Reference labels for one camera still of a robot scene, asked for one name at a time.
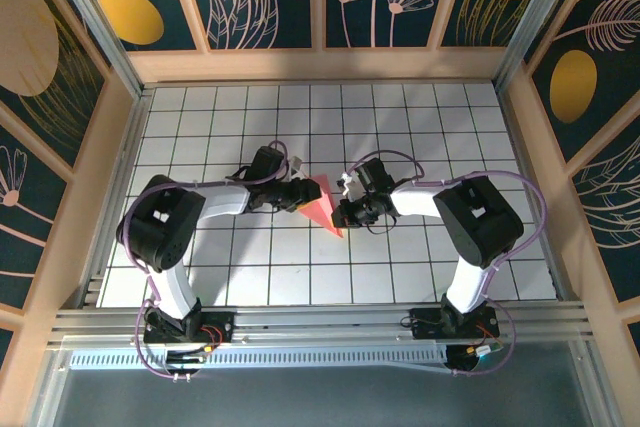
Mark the pink square paper sheet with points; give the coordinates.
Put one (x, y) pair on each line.
(325, 212)

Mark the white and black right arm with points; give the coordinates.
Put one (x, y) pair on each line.
(470, 287)

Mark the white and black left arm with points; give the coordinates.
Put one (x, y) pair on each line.
(175, 292)

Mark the blue panel yellow oval feather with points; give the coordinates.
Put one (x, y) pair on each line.
(170, 7)

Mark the blue panel pink fern leaves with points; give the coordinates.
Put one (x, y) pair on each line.
(615, 217)

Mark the blue panel single pink flower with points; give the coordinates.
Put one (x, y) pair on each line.
(25, 207)

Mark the blue panel yellow oval fern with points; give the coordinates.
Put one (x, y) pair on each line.
(600, 47)

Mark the panel beige disc gold lines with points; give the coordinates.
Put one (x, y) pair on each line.
(30, 37)

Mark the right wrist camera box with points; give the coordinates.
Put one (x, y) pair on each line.
(351, 184)

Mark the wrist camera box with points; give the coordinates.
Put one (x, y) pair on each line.
(351, 184)
(297, 164)

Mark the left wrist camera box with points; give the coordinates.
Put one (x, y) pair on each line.
(297, 164)

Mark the long aluminium mounting rail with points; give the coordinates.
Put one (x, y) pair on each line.
(320, 322)

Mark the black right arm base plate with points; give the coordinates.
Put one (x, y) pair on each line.
(420, 327)

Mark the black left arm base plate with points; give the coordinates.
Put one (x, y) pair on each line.
(222, 327)

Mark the aluminium table side rail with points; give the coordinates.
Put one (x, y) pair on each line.
(132, 137)
(519, 137)

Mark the aluminium corner post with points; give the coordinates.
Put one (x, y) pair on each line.
(531, 22)
(107, 37)

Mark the aluminium frame leg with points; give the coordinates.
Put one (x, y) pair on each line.
(46, 397)
(598, 397)

